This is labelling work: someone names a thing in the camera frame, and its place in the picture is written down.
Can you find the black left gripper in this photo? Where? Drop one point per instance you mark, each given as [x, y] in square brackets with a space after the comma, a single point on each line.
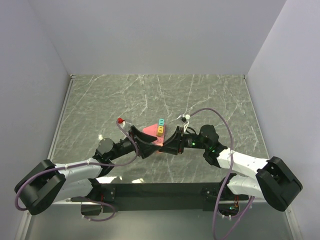
[145, 151]

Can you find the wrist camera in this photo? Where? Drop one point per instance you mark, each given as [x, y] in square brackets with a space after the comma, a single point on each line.
[185, 118]
[124, 125]

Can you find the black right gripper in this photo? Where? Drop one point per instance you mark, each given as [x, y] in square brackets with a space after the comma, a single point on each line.
[172, 149]

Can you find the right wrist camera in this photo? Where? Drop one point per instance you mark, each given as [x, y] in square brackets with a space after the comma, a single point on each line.
[185, 118]

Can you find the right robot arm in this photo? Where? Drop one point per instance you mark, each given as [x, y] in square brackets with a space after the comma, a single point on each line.
[268, 179]

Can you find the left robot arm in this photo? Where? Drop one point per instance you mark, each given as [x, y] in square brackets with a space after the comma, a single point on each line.
[81, 177]

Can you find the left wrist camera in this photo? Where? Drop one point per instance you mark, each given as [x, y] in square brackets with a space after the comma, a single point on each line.
[124, 125]

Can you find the black base bar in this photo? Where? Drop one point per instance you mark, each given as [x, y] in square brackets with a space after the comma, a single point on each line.
[157, 196]

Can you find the pink triangular power strip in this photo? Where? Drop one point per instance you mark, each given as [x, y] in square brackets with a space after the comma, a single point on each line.
[152, 131]

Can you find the yellow USB charger plug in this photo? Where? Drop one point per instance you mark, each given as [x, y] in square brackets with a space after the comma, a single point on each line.
[160, 130]

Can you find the teal USB charger plug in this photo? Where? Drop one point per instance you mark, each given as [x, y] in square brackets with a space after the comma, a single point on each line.
[161, 122]

